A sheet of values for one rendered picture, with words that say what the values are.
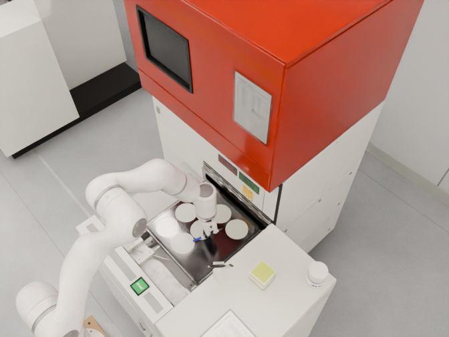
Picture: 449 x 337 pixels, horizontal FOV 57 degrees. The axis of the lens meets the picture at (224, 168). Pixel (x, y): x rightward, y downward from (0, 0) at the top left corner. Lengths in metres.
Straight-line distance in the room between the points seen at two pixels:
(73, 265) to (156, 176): 0.34
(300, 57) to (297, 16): 0.18
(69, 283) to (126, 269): 0.48
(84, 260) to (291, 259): 0.83
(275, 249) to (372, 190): 1.61
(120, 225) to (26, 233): 2.03
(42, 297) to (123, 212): 0.37
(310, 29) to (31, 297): 1.11
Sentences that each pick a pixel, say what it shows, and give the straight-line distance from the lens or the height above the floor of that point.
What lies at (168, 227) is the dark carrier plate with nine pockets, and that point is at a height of 0.90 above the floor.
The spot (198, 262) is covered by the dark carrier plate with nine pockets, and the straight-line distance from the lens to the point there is 1.77.
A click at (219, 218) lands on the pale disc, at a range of 1.87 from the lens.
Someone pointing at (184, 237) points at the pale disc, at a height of 0.90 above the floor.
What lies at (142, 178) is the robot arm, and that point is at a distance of 1.23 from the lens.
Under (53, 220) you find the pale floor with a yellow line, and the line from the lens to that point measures 3.15.
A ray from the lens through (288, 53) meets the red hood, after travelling 1.16.
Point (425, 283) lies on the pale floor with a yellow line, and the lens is 2.97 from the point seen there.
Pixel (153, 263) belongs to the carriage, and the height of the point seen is 0.88.
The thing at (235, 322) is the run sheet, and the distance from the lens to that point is 1.61.
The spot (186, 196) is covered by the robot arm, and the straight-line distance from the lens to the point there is 1.39.
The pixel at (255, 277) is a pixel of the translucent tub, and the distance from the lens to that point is 1.60.
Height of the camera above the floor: 2.50
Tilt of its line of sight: 52 degrees down
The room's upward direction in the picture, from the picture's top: 1 degrees counter-clockwise
